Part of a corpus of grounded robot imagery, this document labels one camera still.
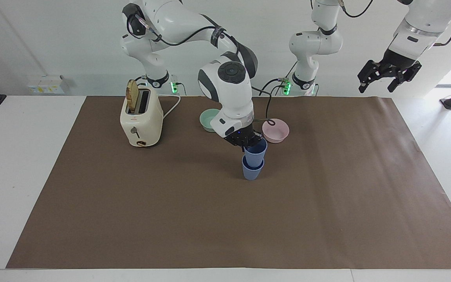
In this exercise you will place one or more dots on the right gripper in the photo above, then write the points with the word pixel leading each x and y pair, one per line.
pixel 242 137

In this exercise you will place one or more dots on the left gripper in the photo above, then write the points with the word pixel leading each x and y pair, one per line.
pixel 399 60

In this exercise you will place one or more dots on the blue cup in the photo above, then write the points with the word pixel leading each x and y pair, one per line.
pixel 252 173
pixel 255 154

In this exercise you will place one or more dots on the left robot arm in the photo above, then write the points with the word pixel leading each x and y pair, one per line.
pixel 313 43

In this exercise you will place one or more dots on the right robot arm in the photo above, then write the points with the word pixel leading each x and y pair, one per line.
pixel 159 23

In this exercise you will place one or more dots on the pink bowl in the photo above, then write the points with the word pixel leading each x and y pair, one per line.
pixel 276 133

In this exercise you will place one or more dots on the green bowl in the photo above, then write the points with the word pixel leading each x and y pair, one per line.
pixel 208 119

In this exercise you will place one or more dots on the cream toaster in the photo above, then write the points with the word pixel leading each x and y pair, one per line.
pixel 141 125

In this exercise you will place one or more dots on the toast slice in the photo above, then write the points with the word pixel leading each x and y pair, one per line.
pixel 132 96

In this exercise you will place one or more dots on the white wall socket box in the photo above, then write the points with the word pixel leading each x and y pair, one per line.
pixel 45 84

